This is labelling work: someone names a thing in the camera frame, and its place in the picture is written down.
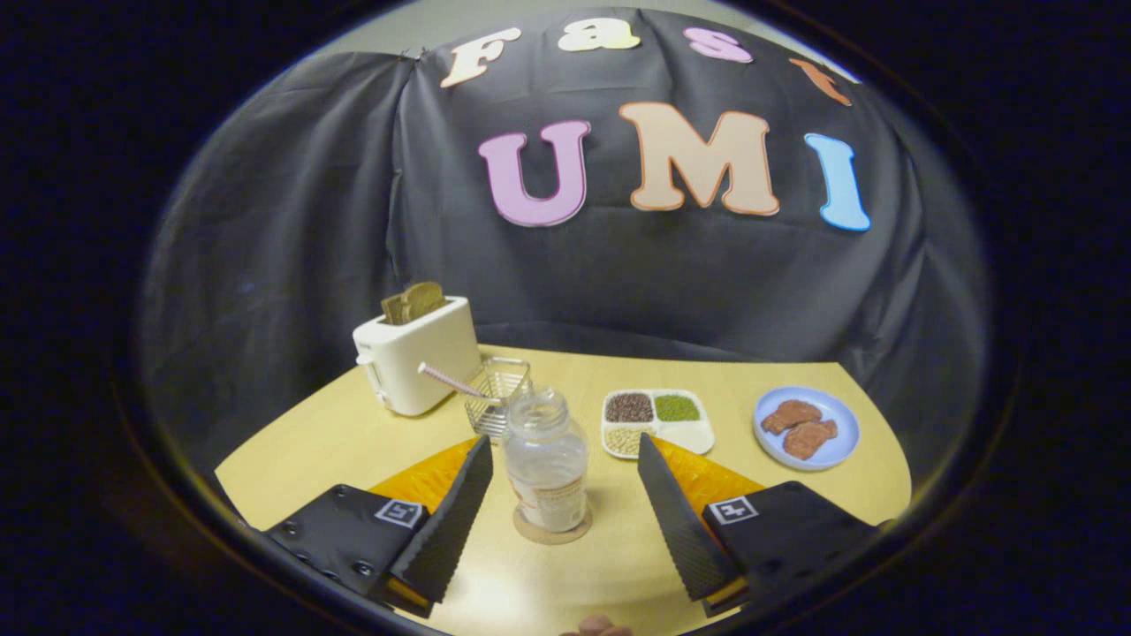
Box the pink striped straw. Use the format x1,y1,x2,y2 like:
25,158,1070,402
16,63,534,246
417,362,488,399

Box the white divided tray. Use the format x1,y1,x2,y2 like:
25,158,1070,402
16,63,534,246
602,389,716,460

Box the light wooden table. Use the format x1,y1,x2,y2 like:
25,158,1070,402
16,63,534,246
215,344,913,636

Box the brown meat piece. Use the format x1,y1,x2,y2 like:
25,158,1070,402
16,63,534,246
783,420,839,461
762,399,824,435

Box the metal wire basket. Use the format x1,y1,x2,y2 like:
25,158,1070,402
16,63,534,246
465,357,535,441

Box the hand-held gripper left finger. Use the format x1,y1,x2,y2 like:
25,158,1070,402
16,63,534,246
262,435,494,619

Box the blue round plate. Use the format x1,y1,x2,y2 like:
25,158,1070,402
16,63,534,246
753,386,861,471

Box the clear plastic juice bottle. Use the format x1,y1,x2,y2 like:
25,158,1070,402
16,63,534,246
503,389,590,534

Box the cream white toaster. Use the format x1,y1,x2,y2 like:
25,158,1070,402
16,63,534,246
353,296,483,418

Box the black backdrop cloth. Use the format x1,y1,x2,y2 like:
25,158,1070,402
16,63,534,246
141,7,989,482

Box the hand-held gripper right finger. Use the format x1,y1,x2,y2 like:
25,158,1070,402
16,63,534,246
638,433,884,617

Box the pile of dark red beans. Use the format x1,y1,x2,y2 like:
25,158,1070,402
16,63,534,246
605,393,655,424

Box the round cork coaster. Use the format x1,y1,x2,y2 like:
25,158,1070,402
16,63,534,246
512,502,594,546

